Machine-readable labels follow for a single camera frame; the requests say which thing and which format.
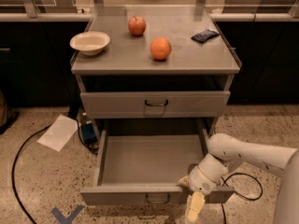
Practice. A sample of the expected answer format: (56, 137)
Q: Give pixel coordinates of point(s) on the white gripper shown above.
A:
(199, 180)

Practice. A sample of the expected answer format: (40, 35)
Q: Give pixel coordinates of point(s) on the grey drawer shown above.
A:
(135, 168)
(154, 104)

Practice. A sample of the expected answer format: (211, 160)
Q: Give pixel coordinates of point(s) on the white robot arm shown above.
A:
(224, 154)

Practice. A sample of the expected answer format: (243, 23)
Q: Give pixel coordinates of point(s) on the grey top drawer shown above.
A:
(154, 104)

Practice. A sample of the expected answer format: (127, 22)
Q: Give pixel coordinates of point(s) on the grey metal drawer cabinet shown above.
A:
(126, 65)

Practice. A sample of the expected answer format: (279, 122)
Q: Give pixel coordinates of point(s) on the white paper sheet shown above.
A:
(59, 133)

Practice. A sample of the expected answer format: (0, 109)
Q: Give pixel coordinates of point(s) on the orange fruit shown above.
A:
(160, 48)

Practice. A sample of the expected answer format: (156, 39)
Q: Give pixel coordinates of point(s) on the dark blue sponge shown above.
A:
(204, 36)

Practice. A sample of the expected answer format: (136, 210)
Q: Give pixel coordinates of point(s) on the red apple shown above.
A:
(136, 26)

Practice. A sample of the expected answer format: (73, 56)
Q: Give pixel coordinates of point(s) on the white ceramic bowl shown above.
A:
(90, 43)

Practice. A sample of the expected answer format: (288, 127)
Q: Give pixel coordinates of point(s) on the grey counter rail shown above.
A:
(22, 17)

